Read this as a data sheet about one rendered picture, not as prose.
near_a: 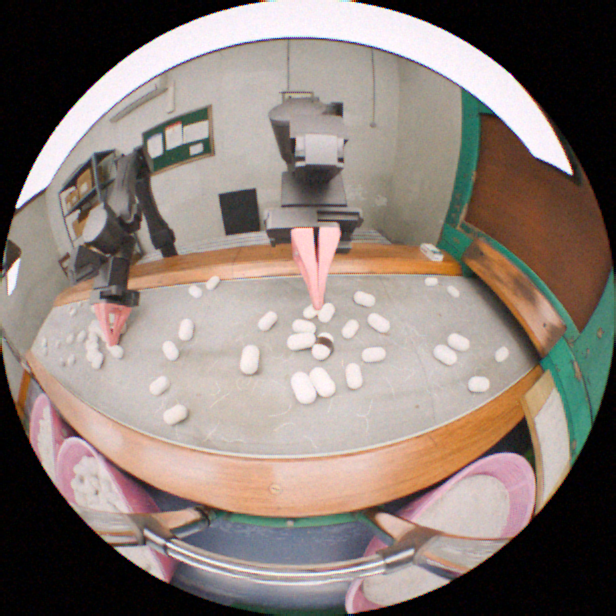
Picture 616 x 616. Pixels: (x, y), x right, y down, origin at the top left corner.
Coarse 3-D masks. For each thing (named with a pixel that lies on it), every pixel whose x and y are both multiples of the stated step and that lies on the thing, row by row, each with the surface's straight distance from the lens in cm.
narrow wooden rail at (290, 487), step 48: (48, 384) 62; (528, 384) 39; (96, 432) 32; (432, 432) 21; (480, 432) 26; (144, 480) 25; (192, 480) 20; (240, 480) 18; (288, 480) 17; (336, 480) 18; (384, 480) 19; (432, 480) 21
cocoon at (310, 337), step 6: (294, 336) 22; (300, 336) 22; (306, 336) 22; (312, 336) 22; (288, 342) 22; (294, 342) 22; (300, 342) 22; (306, 342) 22; (312, 342) 22; (294, 348) 22; (300, 348) 22
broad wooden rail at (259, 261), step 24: (144, 264) 63; (168, 264) 52; (192, 264) 46; (216, 264) 41; (240, 264) 39; (264, 264) 37; (288, 264) 37; (336, 264) 37; (360, 264) 39; (384, 264) 41; (408, 264) 44; (432, 264) 49; (456, 264) 56; (72, 288) 114; (144, 288) 53
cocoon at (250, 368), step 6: (246, 348) 22; (252, 348) 22; (246, 354) 22; (252, 354) 22; (258, 354) 22; (246, 360) 21; (252, 360) 21; (240, 366) 22; (246, 366) 21; (252, 366) 21; (246, 372) 22; (252, 372) 22
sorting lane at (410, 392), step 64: (64, 320) 91; (128, 320) 46; (192, 320) 33; (256, 320) 28; (448, 320) 36; (64, 384) 56; (128, 384) 33; (192, 384) 25; (256, 384) 22; (384, 384) 23; (448, 384) 28; (512, 384) 39; (192, 448) 23; (256, 448) 20; (320, 448) 20
